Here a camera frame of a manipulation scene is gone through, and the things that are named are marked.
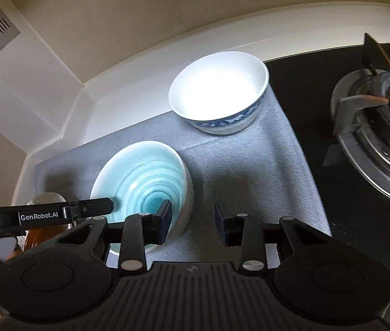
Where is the gas stove burner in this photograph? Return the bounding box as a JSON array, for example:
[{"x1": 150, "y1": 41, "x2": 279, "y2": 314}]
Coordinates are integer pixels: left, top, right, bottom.
[{"x1": 322, "y1": 33, "x2": 390, "y2": 205}]

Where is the light blue swirl bowl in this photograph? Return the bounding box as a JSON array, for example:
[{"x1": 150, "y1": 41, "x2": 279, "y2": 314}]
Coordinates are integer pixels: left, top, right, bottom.
[{"x1": 90, "y1": 140, "x2": 194, "y2": 254}]

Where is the black glass cooktop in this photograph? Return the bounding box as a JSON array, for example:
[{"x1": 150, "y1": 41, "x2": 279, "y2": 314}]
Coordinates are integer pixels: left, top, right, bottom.
[{"x1": 262, "y1": 43, "x2": 390, "y2": 318}]

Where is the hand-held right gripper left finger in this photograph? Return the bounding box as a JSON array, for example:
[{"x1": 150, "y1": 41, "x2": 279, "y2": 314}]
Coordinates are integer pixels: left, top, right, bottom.
[{"x1": 54, "y1": 200, "x2": 173, "y2": 271}]

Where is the orange round plate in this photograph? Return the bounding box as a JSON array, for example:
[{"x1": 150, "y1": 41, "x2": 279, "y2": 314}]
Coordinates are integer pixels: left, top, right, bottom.
[{"x1": 23, "y1": 226, "x2": 76, "y2": 249}]

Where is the grey cloth mat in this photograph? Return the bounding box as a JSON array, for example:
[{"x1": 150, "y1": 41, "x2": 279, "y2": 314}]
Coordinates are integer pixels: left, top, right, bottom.
[{"x1": 34, "y1": 86, "x2": 332, "y2": 269}]

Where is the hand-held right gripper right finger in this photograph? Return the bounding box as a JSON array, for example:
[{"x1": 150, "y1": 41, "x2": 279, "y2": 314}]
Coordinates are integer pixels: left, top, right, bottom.
[{"x1": 215, "y1": 203, "x2": 327, "y2": 272}]

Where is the white bowl blue pattern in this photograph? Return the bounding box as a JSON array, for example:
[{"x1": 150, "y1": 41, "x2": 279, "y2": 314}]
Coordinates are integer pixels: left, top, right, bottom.
[{"x1": 168, "y1": 51, "x2": 270, "y2": 135}]

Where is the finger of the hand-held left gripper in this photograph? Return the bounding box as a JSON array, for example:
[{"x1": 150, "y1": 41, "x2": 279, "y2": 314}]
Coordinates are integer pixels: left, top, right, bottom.
[{"x1": 62, "y1": 197, "x2": 114, "y2": 219}]

